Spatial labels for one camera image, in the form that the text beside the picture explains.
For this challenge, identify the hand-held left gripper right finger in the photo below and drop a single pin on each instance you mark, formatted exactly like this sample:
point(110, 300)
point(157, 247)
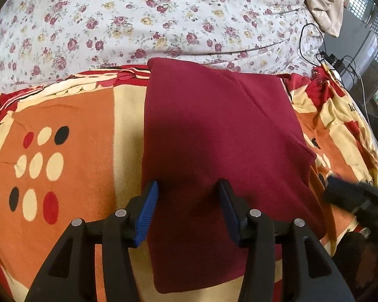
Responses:
point(229, 209)

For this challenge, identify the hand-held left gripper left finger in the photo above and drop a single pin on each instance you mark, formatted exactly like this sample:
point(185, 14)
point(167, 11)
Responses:
point(147, 209)

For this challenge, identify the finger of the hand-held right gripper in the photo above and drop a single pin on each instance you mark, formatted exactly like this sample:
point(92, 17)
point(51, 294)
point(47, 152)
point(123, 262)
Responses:
point(341, 192)

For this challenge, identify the maroon fleece garment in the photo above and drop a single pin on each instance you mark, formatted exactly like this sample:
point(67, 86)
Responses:
point(214, 125)

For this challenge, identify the orange patterned blanket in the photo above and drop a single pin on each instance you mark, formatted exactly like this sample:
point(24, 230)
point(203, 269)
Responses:
point(82, 138)

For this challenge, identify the black power adapter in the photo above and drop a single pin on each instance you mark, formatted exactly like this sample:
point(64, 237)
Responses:
point(332, 60)

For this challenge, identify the beige cloth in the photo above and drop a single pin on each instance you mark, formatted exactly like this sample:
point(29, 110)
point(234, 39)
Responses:
point(323, 3)

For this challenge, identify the floral white bedsheet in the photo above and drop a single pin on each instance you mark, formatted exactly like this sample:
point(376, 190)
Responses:
point(145, 15)

